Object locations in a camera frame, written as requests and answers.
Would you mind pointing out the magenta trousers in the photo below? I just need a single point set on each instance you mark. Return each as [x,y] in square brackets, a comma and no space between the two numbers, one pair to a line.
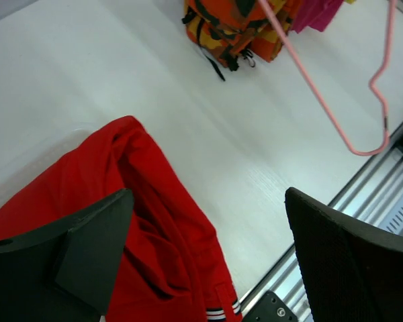
[316,14]

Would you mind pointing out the orange black patterned trousers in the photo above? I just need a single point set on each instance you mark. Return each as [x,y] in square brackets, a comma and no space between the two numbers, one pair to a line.
[226,31]

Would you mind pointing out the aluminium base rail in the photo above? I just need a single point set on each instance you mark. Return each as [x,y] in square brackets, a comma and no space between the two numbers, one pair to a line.
[368,196]

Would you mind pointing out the red trousers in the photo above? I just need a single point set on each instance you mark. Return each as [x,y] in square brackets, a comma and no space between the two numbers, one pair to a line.
[172,268]

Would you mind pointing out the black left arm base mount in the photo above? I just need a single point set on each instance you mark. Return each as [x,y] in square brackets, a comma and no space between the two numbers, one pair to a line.
[270,308]

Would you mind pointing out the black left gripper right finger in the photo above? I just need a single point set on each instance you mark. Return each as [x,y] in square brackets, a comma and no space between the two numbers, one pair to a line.
[352,271]

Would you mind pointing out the white plastic perforated basket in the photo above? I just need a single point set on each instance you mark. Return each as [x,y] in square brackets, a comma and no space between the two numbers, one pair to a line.
[23,169]

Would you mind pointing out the grey slotted cable duct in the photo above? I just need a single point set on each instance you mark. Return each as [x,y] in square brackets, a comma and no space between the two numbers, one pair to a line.
[394,219]

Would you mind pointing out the pink hanger with red trousers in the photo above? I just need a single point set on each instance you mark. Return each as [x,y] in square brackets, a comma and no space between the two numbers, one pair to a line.
[372,84]

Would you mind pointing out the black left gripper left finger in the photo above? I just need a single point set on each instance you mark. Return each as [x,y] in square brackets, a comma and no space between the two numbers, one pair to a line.
[66,270]

